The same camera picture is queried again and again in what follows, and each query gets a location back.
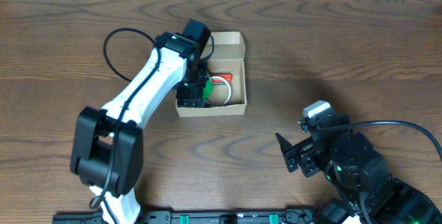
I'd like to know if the green tape roll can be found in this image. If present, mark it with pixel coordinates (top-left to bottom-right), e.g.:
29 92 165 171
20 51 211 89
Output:
202 74 213 100

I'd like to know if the white tape roll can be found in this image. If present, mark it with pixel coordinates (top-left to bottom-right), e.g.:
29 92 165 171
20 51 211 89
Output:
206 75 233 107

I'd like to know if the cardboard box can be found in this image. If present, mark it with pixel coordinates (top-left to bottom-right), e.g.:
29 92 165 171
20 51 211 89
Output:
175 32 247 118

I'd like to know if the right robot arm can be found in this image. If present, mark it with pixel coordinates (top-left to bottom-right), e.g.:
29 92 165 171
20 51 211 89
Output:
276 112 441 223

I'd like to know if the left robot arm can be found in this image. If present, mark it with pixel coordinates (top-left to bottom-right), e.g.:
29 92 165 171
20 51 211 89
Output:
70 30 214 223

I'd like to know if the right black cable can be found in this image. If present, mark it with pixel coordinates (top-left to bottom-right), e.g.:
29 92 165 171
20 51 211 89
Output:
307 120 442 159

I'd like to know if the black cable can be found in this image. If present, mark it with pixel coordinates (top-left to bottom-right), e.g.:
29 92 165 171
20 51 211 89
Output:
88 27 215 224
307 120 442 159

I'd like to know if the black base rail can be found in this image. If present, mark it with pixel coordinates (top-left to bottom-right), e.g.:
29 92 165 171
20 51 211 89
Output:
52 209 329 224

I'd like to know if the left black cable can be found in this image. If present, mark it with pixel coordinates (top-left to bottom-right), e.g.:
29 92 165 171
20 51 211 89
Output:
88 27 215 224

